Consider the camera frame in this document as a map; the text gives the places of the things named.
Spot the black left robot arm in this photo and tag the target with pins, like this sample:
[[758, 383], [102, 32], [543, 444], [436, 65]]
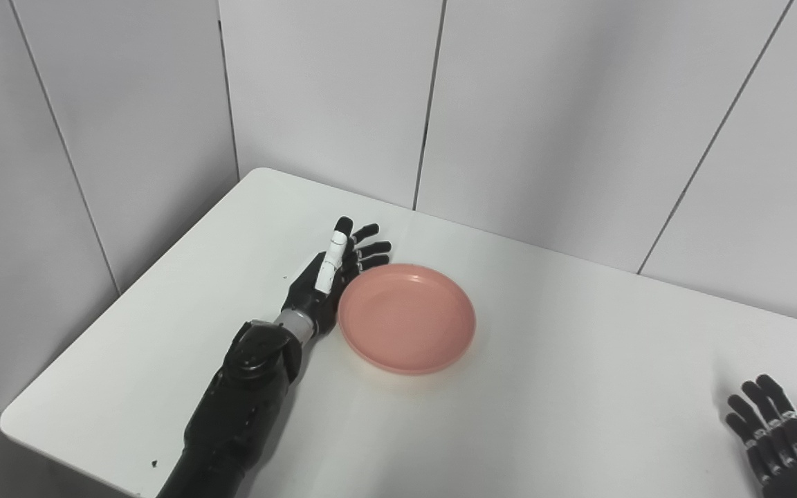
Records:
[[239, 408]]

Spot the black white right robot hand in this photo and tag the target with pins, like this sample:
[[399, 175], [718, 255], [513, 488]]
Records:
[[779, 443]]

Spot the pink round plate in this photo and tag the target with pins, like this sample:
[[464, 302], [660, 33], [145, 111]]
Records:
[[405, 318]]

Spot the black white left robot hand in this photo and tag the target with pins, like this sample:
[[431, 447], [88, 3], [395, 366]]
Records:
[[315, 290]]

